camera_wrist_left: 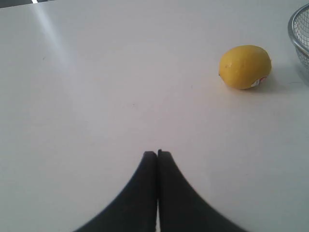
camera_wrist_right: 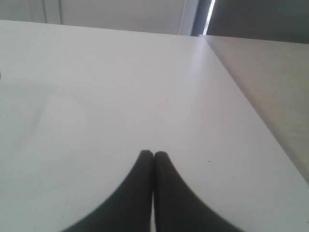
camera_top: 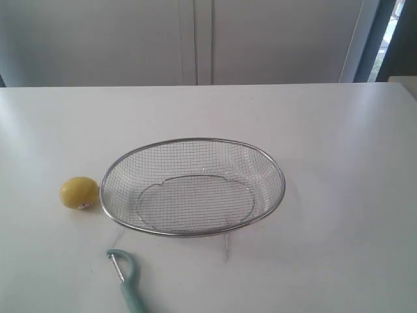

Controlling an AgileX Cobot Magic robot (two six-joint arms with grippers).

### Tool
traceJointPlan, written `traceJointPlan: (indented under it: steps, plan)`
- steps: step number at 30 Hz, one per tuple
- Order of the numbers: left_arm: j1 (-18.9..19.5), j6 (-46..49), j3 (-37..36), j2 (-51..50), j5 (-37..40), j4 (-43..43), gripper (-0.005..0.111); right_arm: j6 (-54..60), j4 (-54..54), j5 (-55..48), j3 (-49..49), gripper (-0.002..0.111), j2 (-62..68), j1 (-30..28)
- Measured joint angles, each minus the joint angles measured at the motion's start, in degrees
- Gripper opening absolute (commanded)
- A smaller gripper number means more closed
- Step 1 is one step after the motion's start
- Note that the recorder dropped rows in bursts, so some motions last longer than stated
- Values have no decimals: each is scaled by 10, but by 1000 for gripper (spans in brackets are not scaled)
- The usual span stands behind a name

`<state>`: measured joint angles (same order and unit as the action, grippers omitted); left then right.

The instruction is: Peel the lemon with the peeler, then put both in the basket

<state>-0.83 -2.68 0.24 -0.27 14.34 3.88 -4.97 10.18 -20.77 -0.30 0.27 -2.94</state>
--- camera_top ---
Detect yellow lemon with sticker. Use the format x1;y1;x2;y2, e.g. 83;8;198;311
59;177;99;209

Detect teal handled peeler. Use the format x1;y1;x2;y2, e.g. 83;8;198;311
106;249;147;313

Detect oval wire mesh basket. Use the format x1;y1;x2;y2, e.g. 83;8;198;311
99;138;286;237

